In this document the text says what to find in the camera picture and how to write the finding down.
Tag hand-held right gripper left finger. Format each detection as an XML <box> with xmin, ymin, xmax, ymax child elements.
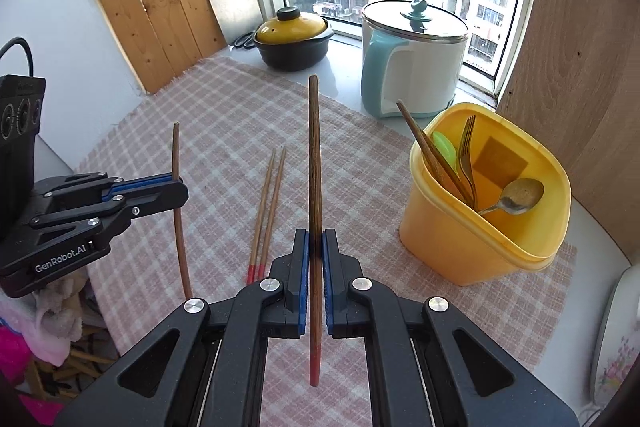
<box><xmin>52</xmin><ymin>228</ymin><xmax>308</xmax><ymax>427</ymax></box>

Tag pink plaid cloth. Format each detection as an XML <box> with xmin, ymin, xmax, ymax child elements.
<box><xmin>75</xmin><ymin>56</ymin><xmax>578</xmax><ymax>427</ymax></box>

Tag white teal cooking pot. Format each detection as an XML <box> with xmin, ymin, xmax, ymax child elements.
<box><xmin>360</xmin><ymin>27</ymin><xmax>469</xmax><ymax>120</ymax></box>

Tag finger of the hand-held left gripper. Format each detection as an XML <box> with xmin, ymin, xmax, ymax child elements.
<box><xmin>29</xmin><ymin>179</ymin><xmax>190</xmax><ymax>239</ymax></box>
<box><xmin>34</xmin><ymin>173</ymin><xmax>177</xmax><ymax>208</ymax></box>

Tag steel pot lid teal knob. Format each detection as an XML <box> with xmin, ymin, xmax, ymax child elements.
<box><xmin>362</xmin><ymin>0</ymin><xmax>469</xmax><ymax>44</ymax></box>

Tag yellow wooden slats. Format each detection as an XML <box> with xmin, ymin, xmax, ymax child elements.
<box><xmin>25</xmin><ymin>324</ymin><xmax>118</xmax><ymax>400</ymax></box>

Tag black cooking pot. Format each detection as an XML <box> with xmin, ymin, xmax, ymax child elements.
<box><xmin>252</xmin><ymin>29</ymin><xmax>335</xmax><ymax>72</ymax></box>

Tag yellow pot lid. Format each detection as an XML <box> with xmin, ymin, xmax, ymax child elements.
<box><xmin>254</xmin><ymin>7</ymin><xmax>331</xmax><ymax>45</ymax></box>

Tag large light wooden board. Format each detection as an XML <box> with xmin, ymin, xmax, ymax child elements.
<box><xmin>495</xmin><ymin>0</ymin><xmax>640</xmax><ymax>265</ymax></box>

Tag floral enamel basin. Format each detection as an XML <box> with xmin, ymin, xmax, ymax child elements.
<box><xmin>590</xmin><ymin>267</ymin><xmax>640</xmax><ymax>410</ymax></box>

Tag black cable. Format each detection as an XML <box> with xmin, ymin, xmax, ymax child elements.
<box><xmin>0</xmin><ymin>37</ymin><xmax>36</xmax><ymax>80</ymax></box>

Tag metal fork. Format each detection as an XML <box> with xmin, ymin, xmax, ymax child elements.
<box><xmin>457</xmin><ymin>116</ymin><xmax>478</xmax><ymax>208</ymax></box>

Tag grey cutting board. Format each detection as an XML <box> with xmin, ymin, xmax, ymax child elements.
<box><xmin>202</xmin><ymin>0</ymin><xmax>264</xmax><ymax>44</ymax></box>

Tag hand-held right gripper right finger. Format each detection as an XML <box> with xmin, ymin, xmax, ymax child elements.
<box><xmin>322</xmin><ymin>228</ymin><xmax>581</xmax><ymax>427</ymax></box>

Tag yellow plastic container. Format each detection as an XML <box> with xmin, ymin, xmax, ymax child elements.
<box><xmin>398</xmin><ymin>103</ymin><xmax>572</xmax><ymax>287</ymax></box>

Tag green plastic spoon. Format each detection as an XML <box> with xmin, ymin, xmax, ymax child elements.
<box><xmin>431</xmin><ymin>131</ymin><xmax>458</xmax><ymax>178</ymax></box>

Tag wooden plank panel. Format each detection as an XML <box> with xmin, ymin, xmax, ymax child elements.
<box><xmin>85</xmin><ymin>0</ymin><xmax>227</xmax><ymax>95</ymax></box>

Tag metal spoon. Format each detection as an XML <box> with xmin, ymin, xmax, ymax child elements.
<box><xmin>477</xmin><ymin>178</ymin><xmax>545</xmax><ymax>215</ymax></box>

